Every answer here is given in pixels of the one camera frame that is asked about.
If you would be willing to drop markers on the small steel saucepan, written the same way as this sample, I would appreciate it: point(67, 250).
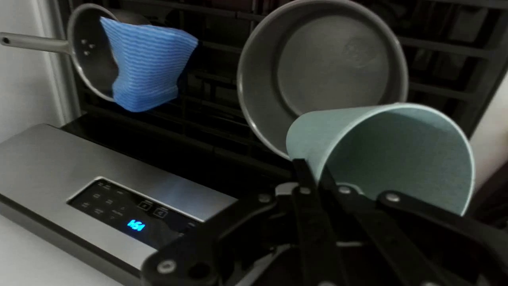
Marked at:
point(88, 56)

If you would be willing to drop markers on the large steel pot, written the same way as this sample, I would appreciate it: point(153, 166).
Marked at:
point(328, 64)

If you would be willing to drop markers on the teal plastic cup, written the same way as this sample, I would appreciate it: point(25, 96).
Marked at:
point(402, 153)

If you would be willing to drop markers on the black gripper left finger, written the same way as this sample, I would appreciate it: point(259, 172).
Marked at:
point(312, 232)

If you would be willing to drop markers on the blue cloth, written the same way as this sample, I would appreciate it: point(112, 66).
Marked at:
point(148, 64)

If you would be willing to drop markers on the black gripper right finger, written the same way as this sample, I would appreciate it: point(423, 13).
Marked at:
point(391, 239)

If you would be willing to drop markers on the black and steel stove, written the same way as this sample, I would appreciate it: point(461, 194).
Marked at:
point(53, 169)

